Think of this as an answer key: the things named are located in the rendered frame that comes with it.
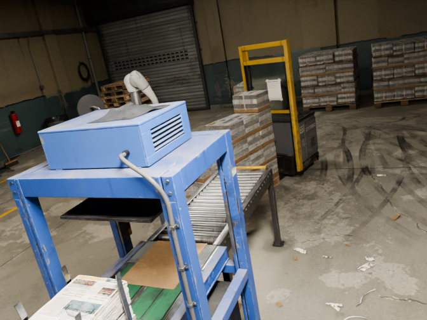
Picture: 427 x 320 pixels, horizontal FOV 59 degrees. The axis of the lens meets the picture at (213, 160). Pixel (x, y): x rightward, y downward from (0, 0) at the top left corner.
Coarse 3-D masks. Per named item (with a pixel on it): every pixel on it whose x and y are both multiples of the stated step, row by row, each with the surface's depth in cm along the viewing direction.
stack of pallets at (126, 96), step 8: (104, 88) 1018; (112, 88) 1005; (120, 88) 1020; (104, 96) 1020; (112, 96) 1008; (120, 96) 999; (128, 96) 1002; (104, 104) 1022; (112, 104) 1061; (120, 104) 1018
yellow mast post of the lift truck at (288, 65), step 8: (288, 40) 476; (288, 48) 477; (288, 56) 479; (288, 64) 481; (288, 72) 484; (288, 80) 488; (288, 88) 492; (288, 96) 498; (288, 104) 502; (296, 112) 504; (296, 120) 505; (296, 128) 507; (296, 136) 509; (296, 144) 513; (296, 152) 518; (296, 160) 522; (296, 168) 529
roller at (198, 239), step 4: (160, 236) 266; (164, 236) 264; (168, 236) 263; (196, 236) 256; (200, 236) 255; (160, 240) 266; (164, 240) 264; (168, 240) 263; (196, 240) 253; (200, 240) 252; (204, 240) 251; (208, 240) 250; (212, 240) 249; (212, 244) 250
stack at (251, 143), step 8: (256, 136) 472; (240, 144) 448; (248, 144) 461; (256, 144) 473; (240, 152) 449; (256, 152) 474; (248, 160) 462; (256, 160) 476; (208, 168) 408; (216, 168) 418; (200, 176) 403; (192, 184) 416; (200, 184) 408; (192, 192) 421
